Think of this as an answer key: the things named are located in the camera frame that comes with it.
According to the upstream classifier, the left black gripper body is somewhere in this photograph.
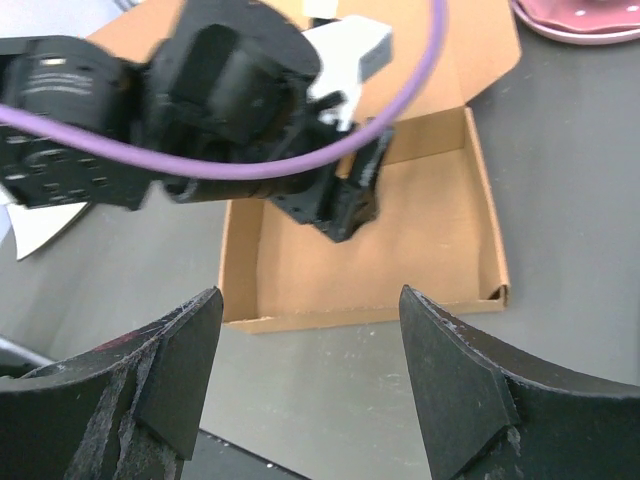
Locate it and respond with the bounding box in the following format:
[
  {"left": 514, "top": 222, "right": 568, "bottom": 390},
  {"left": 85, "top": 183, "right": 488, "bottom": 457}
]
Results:
[{"left": 141, "top": 1, "right": 393, "bottom": 242}]

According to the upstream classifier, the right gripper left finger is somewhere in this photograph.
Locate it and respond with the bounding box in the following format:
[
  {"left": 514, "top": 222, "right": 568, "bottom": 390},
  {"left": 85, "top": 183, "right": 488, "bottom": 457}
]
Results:
[{"left": 1, "top": 288, "right": 223, "bottom": 479}]

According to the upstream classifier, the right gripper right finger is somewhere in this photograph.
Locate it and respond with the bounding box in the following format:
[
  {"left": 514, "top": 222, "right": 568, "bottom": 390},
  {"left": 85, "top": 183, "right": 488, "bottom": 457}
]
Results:
[{"left": 399, "top": 286, "right": 639, "bottom": 479}]

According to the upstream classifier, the cardboard box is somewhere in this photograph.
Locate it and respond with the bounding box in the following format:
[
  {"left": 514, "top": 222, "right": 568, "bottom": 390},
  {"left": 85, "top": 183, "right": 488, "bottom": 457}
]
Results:
[{"left": 84, "top": 0, "right": 524, "bottom": 335}]

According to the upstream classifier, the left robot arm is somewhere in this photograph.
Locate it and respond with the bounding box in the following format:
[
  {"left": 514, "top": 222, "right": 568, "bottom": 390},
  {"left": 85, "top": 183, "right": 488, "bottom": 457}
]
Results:
[{"left": 1, "top": 1, "right": 394, "bottom": 242}]

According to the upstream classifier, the white square board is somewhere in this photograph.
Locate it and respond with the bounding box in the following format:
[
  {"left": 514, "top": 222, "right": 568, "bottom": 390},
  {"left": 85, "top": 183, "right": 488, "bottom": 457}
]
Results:
[{"left": 1, "top": 203, "right": 90, "bottom": 261}]

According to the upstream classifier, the pink plate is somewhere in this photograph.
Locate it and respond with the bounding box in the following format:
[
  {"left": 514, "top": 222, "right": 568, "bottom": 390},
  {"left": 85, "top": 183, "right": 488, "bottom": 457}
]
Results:
[{"left": 511, "top": 0, "right": 639, "bottom": 46}]

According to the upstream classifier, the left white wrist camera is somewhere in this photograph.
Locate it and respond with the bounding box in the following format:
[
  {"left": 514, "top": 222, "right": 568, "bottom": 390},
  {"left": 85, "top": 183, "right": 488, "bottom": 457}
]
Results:
[{"left": 303, "top": 1, "right": 393, "bottom": 132}]

